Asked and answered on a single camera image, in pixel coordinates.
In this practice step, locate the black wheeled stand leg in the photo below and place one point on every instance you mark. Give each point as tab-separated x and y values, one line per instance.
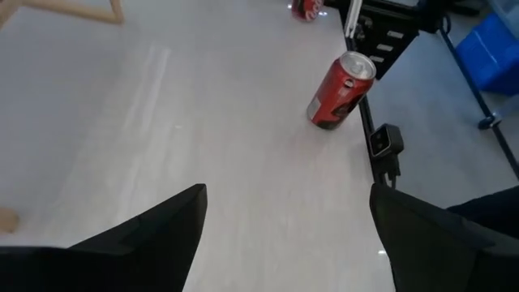
488	121

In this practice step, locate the blue plastic bin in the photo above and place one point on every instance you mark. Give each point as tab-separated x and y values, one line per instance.
490	57

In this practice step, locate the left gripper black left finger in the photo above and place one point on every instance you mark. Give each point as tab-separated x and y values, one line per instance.
121	259

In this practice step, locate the red and black Coca-Cola can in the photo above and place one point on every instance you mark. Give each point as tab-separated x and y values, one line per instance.
338	95
307	9

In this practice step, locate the light wooden slatted shelf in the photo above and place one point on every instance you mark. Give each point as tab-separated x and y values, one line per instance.
116	12

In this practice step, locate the black metal table frame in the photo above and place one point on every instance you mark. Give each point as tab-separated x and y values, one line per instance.
401	22

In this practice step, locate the small black table camera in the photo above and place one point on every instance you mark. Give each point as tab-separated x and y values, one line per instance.
385	140

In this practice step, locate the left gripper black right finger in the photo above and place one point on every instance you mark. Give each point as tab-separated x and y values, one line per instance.
438	259

